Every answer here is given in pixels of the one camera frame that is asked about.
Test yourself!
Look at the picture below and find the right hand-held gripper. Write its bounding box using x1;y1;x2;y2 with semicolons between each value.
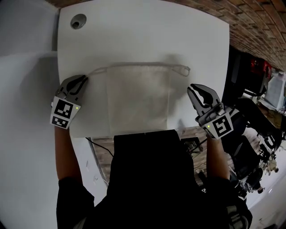
187;84;234;140

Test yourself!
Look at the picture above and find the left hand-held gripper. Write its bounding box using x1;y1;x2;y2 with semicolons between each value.
49;75;89;130

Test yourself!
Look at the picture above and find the white drawstring cloth bag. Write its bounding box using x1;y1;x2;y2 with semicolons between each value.
86;62;191;135

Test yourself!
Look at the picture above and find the person's right forearm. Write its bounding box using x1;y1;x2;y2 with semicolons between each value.
206;136;231;180

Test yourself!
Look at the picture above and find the person's left forearm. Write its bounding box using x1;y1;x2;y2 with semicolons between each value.
54;127;84;182

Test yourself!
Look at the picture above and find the black device with screen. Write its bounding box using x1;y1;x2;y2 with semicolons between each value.
180;137;204;154

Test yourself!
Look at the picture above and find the red crate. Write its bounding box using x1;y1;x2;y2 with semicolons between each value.
250;57;273;76

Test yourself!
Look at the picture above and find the white table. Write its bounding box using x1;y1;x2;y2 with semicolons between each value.
57;0;231;139

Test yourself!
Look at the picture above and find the person's black shirt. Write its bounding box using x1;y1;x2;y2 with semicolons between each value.
55;129;253;229

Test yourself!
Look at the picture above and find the black cable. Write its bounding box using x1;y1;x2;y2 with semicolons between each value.
85;137;115;157

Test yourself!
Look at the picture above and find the grey table cable grommet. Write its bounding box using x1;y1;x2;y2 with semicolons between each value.
70;13;87;30

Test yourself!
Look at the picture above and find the grey backpack strap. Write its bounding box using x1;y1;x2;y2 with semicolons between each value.
225;204;249;229

